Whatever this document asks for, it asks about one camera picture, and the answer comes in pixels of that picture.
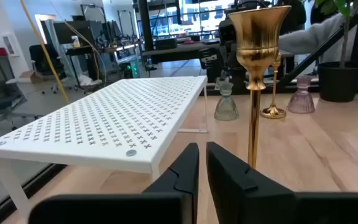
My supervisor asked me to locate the white perforated metal shelf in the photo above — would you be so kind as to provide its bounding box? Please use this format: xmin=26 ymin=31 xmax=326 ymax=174
xmin=0 ymin=75 xmax=209 ymax=218

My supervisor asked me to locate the black desk monitor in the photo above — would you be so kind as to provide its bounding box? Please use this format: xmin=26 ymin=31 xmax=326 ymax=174
xmin=52 ymin=20 xmax=106 ymax=45

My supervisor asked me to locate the short gold candlestick holder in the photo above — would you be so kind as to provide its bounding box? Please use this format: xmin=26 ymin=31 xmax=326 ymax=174
xmin=259 ymin=52 xmax=287 ymax=119

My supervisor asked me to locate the green potted plant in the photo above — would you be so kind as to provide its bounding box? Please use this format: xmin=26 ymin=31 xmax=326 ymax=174
xmin=314 ymin=0 xmax=358 ymax=69

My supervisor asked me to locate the black room pillar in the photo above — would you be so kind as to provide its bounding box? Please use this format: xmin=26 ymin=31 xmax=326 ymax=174
xmin=137 ymin=0 xmax=155 ymax=52

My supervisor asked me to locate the cardboard box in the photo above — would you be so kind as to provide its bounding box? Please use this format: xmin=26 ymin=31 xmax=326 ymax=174
xmin=18 ymin=70 xmax=44 ymax=84

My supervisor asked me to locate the black diagonal frame strut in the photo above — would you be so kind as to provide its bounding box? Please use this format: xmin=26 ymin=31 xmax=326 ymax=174
xmin=278 ymin=9 xmax=358 ymax=88

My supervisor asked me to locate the green ribbed glass candle holder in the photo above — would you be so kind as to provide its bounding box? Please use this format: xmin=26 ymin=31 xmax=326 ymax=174
xmin=213 ymin=81 xmax=240 ymax=122

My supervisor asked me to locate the black office chair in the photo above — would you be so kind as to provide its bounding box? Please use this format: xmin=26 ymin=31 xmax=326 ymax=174
xmin=29 ymin=44 xmax=68 ymax=95

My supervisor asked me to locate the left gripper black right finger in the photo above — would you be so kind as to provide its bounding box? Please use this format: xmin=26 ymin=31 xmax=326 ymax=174
xmin=206 ymin=141 xmax=358 ymax=224

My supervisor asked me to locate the person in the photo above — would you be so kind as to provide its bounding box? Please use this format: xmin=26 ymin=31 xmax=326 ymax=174
xmin=278 ymin=12 xmax=358 ymax=65

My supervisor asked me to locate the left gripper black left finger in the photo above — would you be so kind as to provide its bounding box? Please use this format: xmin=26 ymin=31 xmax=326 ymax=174
xmin=28 ymin=142 xmax=200 ymax=224

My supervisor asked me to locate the machine with green light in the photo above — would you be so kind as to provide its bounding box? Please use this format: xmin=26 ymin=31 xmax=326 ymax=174
xmin=121 ymin=60 xmax=141 ymax=79

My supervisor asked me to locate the black plant pot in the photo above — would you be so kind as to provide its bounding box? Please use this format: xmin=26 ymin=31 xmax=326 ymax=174
xmin=317 ymin=60 xmax=358 ymax=103

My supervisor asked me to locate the yellow hanging cable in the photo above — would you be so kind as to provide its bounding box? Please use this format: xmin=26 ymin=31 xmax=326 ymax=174
xmin=19 ymin=0 xmax=71 ymax=104

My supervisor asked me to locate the pink ribbed glass candle holder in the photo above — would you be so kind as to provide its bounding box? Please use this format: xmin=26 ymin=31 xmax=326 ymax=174
xmin=286 ymin=75 xmax=316 ymax=114

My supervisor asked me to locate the tall gold candlestick holder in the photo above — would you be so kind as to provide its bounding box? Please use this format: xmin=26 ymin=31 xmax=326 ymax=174
xmin=227 ymin=5 xmax=292 ymax=170

